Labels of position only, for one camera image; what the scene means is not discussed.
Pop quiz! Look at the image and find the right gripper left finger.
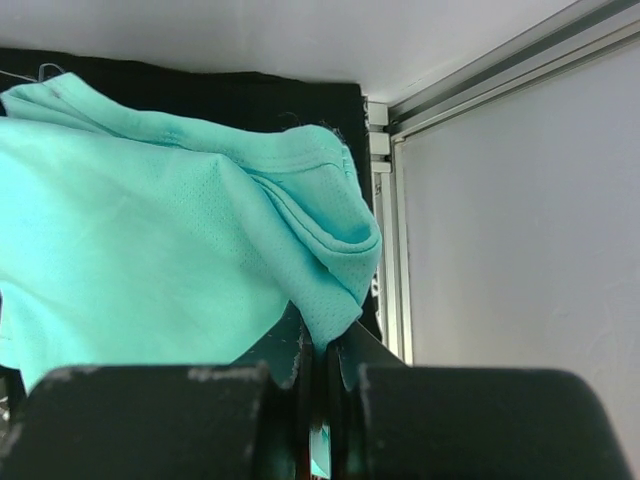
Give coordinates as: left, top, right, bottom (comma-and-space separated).
1, 306, 312, 479

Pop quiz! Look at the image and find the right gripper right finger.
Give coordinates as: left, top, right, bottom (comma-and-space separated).
326, 324, 632, 479

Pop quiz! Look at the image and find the folded black t shirt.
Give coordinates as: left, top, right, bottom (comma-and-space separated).
0, 47, 386, 411

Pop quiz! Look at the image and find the aluminium frame corner post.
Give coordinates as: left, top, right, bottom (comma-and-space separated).
366, 1, 639, 364

